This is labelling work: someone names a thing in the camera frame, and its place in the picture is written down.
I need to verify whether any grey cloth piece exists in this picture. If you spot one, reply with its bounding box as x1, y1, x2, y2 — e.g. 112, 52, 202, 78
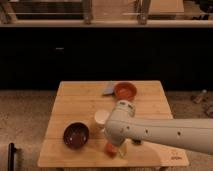
102, 82, 115, 96

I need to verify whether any dark long cabinet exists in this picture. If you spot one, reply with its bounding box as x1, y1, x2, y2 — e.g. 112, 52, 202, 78
0, 27, 213, 90

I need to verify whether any dark purple bowl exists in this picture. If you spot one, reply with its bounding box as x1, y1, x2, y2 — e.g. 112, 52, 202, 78
63, 122, 89, 150

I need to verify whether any orange bowl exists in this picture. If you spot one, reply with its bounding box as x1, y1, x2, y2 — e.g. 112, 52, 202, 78
114, 82, 137, 101

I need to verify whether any orange apple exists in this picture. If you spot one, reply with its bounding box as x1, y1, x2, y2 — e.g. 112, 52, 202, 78
105, 143, 118, 157

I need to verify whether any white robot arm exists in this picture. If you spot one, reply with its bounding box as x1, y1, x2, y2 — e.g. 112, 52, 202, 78
104, 100, 213, 155

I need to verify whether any white cup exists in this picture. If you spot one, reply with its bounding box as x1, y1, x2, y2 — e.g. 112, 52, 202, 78
94, 110, 110, 129

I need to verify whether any black post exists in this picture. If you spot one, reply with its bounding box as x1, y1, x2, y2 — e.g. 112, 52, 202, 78
7, 143, 16, 171

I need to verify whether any black white dish brush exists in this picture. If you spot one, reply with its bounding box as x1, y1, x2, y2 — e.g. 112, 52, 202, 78
132, 140, 142, 145

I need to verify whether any wooden folding table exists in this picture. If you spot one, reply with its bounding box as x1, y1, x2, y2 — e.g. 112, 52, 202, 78
38, 81, 189, 168

